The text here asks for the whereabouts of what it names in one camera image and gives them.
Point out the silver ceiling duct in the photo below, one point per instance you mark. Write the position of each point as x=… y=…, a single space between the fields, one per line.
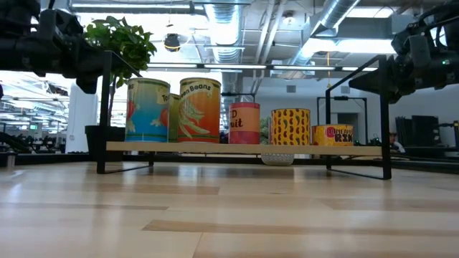
x=333 y=14

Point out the leafy green plant black pot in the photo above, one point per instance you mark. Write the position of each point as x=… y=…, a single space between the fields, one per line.
x=122 y=39

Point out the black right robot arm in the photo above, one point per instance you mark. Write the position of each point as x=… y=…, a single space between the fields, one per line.
x=448 y=71

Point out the black hanging ceiling lamp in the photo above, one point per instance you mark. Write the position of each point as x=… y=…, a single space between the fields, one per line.
x=172 y=42

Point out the black aluminium table frame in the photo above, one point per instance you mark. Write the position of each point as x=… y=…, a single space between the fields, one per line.
x=201 y=160

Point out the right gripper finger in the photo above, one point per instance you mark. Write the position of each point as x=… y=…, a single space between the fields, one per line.
x=369 y=84

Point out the orange Green Beans tin can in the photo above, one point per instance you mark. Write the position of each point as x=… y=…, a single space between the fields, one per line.
x=201 y=114

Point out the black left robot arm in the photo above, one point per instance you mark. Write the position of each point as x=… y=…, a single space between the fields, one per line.
x=21 y=50

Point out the yellow bean pattern tin can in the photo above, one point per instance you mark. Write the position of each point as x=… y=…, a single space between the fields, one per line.
x=290 y=127

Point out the black background frame stand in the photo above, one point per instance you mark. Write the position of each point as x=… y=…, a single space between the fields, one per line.
x=340 y=97

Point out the wooden shelf black metal frame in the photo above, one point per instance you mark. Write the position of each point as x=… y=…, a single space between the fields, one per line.
x=251 y=148

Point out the red orange Mixed Fruit can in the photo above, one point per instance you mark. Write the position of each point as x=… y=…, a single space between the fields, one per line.
x=244 y=123

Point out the white pillar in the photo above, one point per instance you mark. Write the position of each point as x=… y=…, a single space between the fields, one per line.
x=81 y=118

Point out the blue Tomatoes labelled tin can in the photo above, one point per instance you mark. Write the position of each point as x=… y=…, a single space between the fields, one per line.
x=147 y=114

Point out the short yellow Pineapple Rings can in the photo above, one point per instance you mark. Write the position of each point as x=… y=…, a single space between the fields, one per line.
x=331 y=135

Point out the black equipment rack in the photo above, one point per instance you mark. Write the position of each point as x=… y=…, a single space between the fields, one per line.
x=417 y=130

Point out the person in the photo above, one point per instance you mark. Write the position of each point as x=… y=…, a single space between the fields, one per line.
x=395 y=143

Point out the olive green tin can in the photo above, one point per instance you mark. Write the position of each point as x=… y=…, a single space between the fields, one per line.
x=174 y=118

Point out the white bowl under shelf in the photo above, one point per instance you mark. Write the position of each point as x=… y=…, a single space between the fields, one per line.
x=278 y=160

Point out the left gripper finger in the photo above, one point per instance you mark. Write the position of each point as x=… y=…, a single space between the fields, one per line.
x=87 y=73

